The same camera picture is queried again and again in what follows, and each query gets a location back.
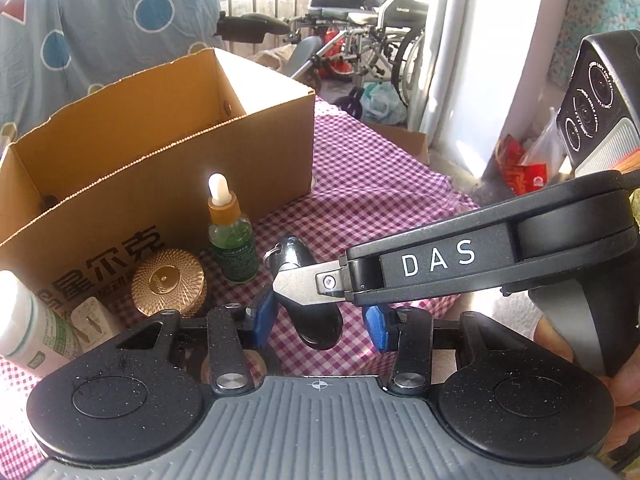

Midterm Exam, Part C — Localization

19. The green glass dropper bottle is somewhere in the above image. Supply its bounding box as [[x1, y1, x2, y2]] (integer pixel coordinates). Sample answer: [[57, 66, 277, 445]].
[[207, 174, 259, 284]]

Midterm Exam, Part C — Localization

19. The gold lidded round jar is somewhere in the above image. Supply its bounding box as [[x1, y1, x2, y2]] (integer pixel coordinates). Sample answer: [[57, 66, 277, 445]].
[[131, 249, 207, 318]]

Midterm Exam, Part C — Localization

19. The white USB wall charger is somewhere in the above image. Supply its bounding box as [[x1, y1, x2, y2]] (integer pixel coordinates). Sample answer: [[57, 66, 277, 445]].
[[70, 297, 125, 353]]

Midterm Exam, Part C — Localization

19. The white vitamin bottle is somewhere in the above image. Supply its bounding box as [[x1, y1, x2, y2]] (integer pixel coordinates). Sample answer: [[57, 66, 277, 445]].
[[0, 270, 82, 377]]

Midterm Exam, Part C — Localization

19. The person's right hand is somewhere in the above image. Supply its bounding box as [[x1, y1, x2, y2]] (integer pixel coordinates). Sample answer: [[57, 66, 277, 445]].
[[600, 348, 640, 453]]

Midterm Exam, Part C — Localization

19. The red snack package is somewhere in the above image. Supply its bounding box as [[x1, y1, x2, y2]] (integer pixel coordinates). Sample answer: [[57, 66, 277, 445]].
[[495, 134, 547, 196]]

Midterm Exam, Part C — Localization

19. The red white checkered tablecloth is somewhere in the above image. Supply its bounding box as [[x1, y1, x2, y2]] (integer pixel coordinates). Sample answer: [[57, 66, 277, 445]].
[[1, 98, 475, 479]]

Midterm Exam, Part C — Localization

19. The light plastic bag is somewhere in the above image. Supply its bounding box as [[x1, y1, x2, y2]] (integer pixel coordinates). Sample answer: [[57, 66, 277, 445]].
[[360, 81, 407, 126]]

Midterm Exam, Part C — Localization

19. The brown cardboard box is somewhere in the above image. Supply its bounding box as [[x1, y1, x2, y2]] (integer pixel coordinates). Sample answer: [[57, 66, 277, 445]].
[[1, 49, 316, 312]]

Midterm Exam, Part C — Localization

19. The black folded wheelchair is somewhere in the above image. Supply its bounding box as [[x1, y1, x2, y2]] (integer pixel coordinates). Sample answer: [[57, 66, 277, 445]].
[[215, 0, 428, 114]]

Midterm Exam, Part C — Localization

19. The blue patterned hanging blanket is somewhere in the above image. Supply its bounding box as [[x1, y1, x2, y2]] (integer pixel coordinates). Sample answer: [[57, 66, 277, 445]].
[[1, 0, 220, 140]]

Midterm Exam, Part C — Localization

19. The black camera box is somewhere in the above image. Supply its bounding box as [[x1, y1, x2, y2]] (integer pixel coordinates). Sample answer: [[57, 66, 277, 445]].
[[556, 29, 639, 177]]

